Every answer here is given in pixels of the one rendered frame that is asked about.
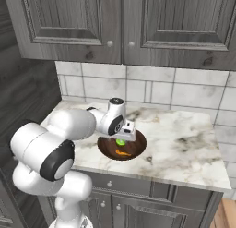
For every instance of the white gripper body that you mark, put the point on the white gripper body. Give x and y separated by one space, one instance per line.
127 136

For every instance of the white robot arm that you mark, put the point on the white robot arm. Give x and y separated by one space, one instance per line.
52 139

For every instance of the dark brown wooden bowl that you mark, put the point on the dark brown wooden bowl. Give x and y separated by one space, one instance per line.
135 148

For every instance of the orange shrimp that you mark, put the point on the orange shrimp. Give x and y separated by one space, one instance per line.
123 153

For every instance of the grey base cupboard door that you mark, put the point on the grey base cupboard door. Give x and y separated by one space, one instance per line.
100 211
153 214

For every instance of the grey drawer front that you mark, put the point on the grey drawer front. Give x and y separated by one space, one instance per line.
126 184

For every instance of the round grey drawer knob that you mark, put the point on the round grey drawer knob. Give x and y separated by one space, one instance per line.
109 184

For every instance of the round grey cupboard knob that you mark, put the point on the round grey cupboard knob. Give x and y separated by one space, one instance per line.
103 204
109 43
118 206
131 44

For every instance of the tall dark grey cupboard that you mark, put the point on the tall dark grey cupboard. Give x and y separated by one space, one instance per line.
24 93

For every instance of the grey wall cupboard door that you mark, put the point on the grey wall cupboard door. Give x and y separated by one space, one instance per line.
181 25
67 25

